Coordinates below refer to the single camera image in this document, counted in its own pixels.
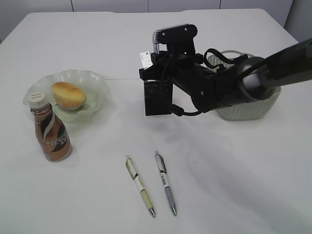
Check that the clear plastic ruler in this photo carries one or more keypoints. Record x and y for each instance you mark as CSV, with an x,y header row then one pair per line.
x,y
146,59

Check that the brown coffee bottle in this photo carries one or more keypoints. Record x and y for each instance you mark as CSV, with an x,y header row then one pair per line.
x,y
50,131

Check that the pale green wavy plate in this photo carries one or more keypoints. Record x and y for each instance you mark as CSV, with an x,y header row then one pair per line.
x,y
93,84

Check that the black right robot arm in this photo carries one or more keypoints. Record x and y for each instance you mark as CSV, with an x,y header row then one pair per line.
x,y
260,76

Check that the black mesh pen holder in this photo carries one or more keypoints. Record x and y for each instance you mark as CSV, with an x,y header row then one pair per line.
x,y
153,100

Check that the cream barrel pen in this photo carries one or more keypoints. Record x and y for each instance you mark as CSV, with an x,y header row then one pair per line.
x,y
140,185

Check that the pale green woven basket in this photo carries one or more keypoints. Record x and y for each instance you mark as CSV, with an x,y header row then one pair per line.
x,y
247,111

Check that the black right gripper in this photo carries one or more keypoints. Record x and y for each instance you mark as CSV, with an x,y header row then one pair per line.
x,y
209,87

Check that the grey barrel pen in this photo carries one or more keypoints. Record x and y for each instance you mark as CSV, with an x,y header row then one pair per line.
x,y
167,188

